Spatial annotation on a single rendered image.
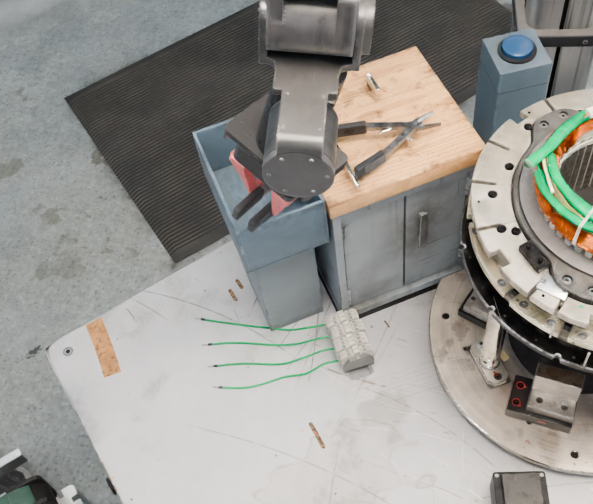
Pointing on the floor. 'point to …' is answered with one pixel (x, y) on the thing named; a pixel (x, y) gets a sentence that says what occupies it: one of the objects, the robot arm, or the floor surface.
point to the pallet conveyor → (39, 492)
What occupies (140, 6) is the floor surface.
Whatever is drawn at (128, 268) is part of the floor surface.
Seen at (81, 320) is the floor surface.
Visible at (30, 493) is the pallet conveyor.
